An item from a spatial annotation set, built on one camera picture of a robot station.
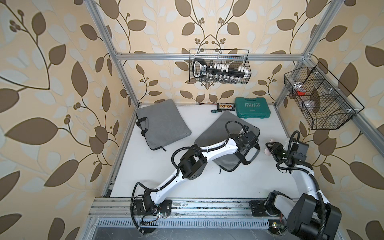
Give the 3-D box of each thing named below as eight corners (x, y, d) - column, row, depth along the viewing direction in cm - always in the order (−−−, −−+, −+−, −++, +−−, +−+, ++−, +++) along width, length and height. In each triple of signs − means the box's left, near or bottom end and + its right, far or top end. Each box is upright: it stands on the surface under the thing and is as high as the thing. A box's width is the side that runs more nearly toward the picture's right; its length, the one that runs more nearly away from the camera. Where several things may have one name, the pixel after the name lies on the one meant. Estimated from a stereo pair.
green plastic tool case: (237, 119, 114) (239, 114, 109) (233, 102, 126) (235, 97, 121) (269, 119, 114) (272, 114, 109) (262, 102, 126) (265, 97, 121)
